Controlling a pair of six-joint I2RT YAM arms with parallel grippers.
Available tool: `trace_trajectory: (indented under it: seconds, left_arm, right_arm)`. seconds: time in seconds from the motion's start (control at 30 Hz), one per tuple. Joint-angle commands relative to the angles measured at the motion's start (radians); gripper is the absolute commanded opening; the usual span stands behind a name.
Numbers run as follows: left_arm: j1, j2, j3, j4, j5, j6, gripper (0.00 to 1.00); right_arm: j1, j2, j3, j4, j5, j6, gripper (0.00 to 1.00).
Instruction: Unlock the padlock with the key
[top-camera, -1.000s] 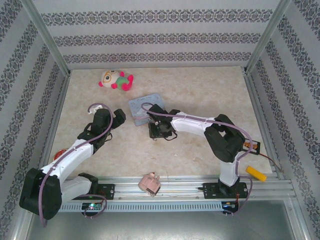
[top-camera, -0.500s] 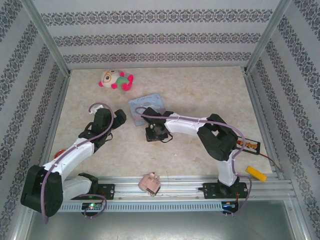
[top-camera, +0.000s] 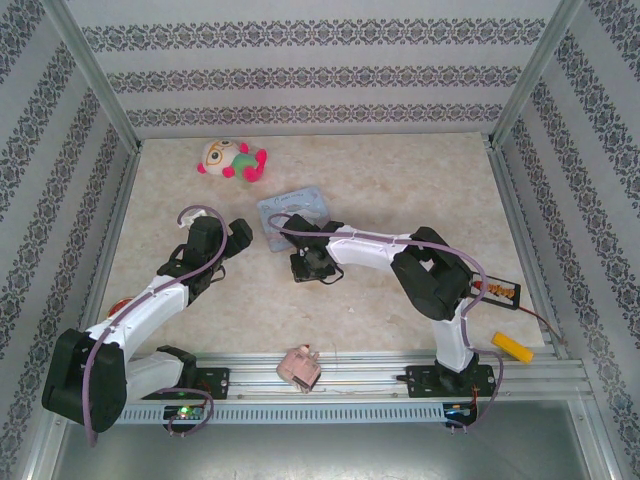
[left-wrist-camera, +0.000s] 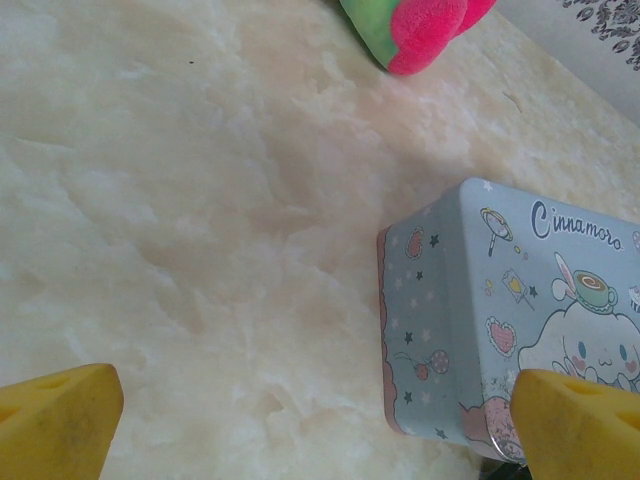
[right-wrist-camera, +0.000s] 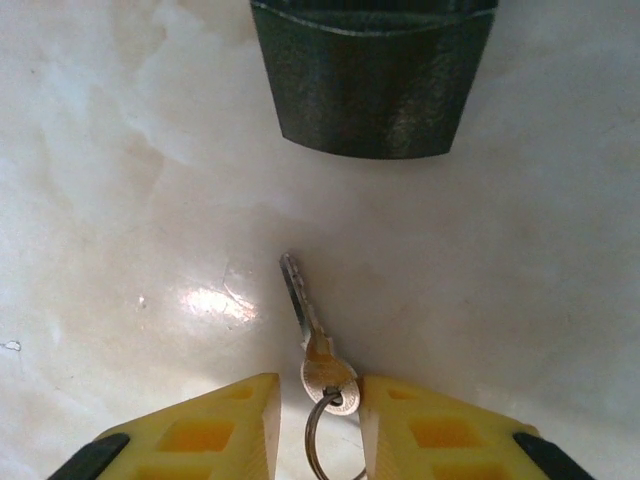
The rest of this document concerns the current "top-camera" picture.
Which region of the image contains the aluminium side rail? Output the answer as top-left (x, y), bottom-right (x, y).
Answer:
top-left (67, 142), bottom-right (146, 364)
top-left (485, 139), bottom-right (572, 360)

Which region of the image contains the aluminium frame post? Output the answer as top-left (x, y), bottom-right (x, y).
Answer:
top-left (485, 0), bottom-right (585, 149)
top-left (39, 0), bottom-right (146, 154)

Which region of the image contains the thin red wire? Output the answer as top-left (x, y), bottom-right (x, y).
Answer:
top-left (518, 303), bottom-right (567, 347)

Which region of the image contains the circuit board with green light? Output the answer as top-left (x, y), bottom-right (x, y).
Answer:
top-left (163, 404), bottom-right (207, 421)

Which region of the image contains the pink toy figure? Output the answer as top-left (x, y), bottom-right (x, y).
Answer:
top-left (275, 343), bottom-right (322, 396)

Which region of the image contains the black holder with orange beads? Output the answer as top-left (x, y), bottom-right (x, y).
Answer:
top-left (469, 273), bottom-right (523, 311)

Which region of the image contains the blue cartoon print box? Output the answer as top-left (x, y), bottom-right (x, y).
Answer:
top-left (256, 185), bottom-right (334, 254)

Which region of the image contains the yellow rectangular block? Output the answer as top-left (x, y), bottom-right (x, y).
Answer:
top-left (490, 330), bottom-right (536, 364)

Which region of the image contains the grey metal panel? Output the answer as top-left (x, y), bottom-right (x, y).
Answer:
top-left (47, 399), bottom-right (619, 480)

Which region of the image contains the grey slotted cable duct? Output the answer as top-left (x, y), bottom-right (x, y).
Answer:
top-left (117, 403), bottom-right (447, 426)

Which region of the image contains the round red tin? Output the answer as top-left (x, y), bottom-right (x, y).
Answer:
top-left (106, 297), bottom-right (134, 321)

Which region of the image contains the aluminium cross rail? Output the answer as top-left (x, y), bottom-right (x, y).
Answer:
top-left (47, 351), bottom-right (589, 402)

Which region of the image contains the plush doll with glasses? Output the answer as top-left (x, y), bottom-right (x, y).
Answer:
top-left (195, 138), bottom-right (269, 185)

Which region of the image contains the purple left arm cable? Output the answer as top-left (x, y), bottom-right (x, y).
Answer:
top-left (84, 204), bottom-right (229, 448)

